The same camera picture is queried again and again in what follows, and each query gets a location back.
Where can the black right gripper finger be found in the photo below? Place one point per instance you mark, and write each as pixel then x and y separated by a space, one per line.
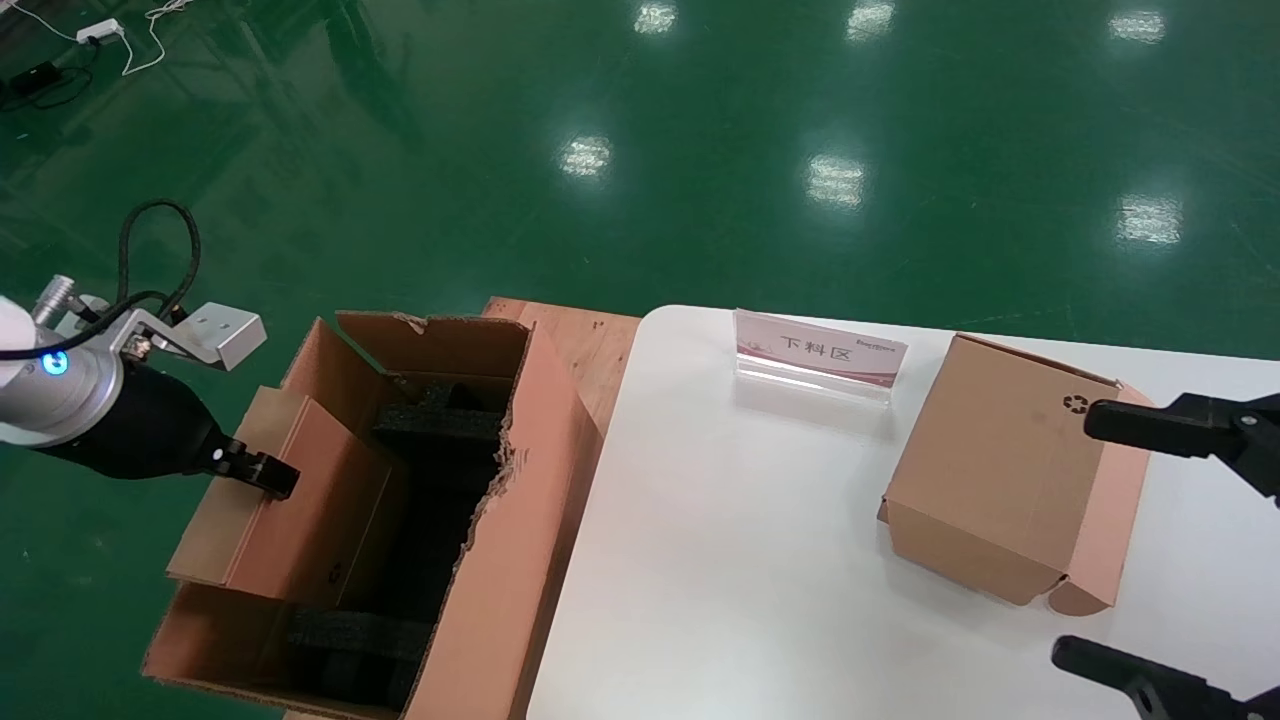
pixel 1140 425
pixel 1180 695

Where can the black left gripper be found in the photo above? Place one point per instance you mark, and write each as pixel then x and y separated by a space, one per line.
pixel 150 430

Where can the small plain cardboard box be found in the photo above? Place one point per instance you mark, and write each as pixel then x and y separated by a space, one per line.
pixel 320 520

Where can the cardboard box with recycling symbol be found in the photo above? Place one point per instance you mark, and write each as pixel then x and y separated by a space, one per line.
pixel 1000 470

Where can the big open cardboard box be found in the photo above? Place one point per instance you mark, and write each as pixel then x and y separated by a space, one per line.
pixel 520 520

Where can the black foam block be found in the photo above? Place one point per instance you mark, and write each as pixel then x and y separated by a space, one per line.
pixel 440 425
pixel 360 645

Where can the black foam base pad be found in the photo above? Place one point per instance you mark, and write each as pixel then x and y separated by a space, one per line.
pixel 440 540

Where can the acrylic sign with red label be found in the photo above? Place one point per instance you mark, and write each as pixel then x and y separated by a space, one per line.
pixel 820 350

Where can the wooden board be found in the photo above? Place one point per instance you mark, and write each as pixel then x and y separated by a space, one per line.
pixel 600 350

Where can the black power adapter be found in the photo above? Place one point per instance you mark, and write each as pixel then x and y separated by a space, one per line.
pixel 30 76

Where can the white power strip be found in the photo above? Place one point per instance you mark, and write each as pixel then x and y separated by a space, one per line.
pixel 100 30

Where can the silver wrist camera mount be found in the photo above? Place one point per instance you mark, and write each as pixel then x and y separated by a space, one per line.
pixel 225 335

